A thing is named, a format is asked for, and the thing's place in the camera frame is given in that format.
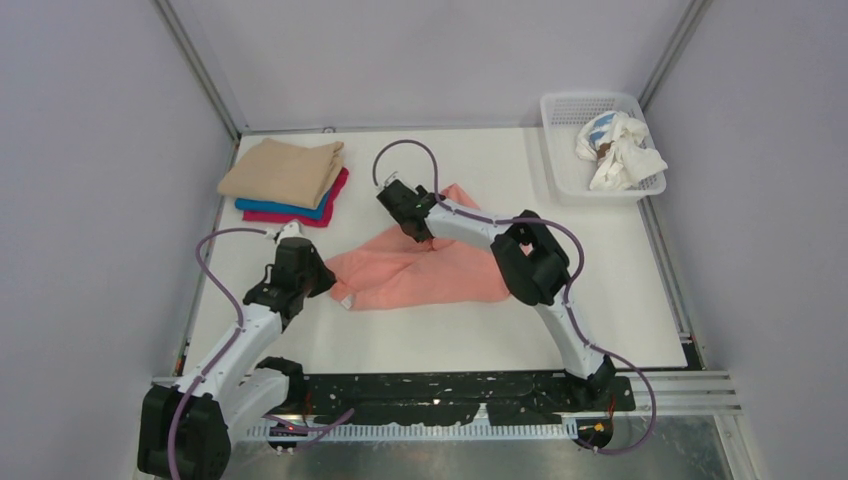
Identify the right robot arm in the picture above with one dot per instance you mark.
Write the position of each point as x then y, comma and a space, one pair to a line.
531, 262

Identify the salmon pink t-shirt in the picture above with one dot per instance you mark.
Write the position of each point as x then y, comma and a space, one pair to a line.
392, 271

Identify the magenta folded t-shirt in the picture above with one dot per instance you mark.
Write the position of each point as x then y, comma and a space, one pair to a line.
324, 221

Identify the white crumpled t-shirt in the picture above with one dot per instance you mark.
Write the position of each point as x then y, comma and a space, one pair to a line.
614, 142

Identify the blue folded t-shirt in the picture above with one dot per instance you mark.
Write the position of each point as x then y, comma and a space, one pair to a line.
284, 209

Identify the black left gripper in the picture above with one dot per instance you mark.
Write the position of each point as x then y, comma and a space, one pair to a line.
315, 279

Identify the beige folded t-shirt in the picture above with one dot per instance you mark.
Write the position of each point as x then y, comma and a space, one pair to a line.
278, 172

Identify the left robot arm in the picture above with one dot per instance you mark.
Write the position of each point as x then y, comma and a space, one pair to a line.
188, 429

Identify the white slotted cable duct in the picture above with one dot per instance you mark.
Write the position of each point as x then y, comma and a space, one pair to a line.
475, 431

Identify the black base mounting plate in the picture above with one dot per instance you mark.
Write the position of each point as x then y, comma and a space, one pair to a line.
447, 399

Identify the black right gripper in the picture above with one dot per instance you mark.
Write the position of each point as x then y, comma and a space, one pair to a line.
416, 226

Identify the white plastic basket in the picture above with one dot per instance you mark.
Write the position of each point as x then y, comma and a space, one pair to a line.
563, 115

